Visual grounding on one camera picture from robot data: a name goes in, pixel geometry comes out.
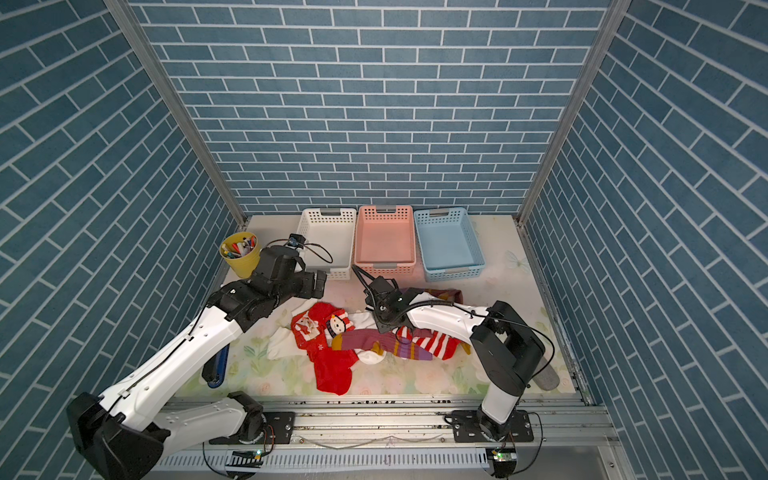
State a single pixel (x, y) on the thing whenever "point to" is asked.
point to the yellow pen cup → (241, 250)
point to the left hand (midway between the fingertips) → (319, 273)
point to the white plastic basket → (330, 240)
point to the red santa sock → (333, 368)
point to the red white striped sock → (438, 344)
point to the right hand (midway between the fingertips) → (387, 319)
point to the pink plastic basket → (385, 241)
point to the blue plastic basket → (449, 246)
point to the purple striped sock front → (406, 347)
